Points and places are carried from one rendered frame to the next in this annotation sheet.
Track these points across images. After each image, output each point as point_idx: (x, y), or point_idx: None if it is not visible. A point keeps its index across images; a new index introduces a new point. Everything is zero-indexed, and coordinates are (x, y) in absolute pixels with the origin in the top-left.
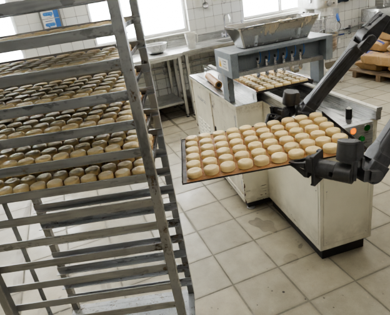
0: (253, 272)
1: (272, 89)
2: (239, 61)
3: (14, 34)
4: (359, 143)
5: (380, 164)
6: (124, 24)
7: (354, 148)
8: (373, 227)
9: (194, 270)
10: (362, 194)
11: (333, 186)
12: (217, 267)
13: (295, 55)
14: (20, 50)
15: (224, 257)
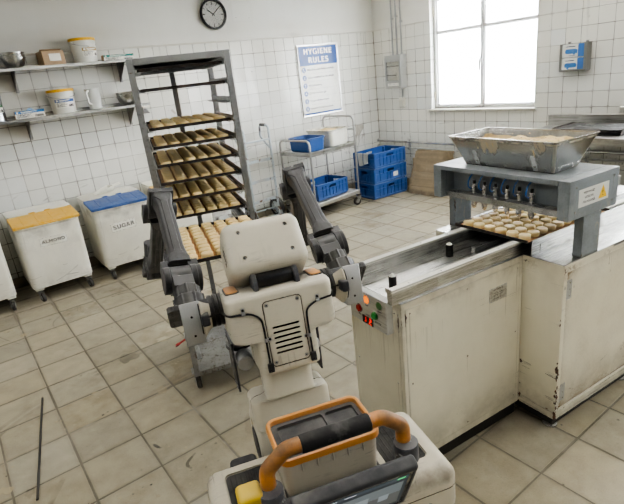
0: (333, 393)
1: (471, 228)
2: (459, 177)
3: (534, 71)
4: (147, 246)
5: (146, 267)
6: (142, 128)
7: (144, 247)
8: (463, 486)
9: (325, 358)
10: (393, 394)
11: (364, 355)
12: (334, 369)
13: (513, 194)
14: (534, 92)
15: (351, 370)
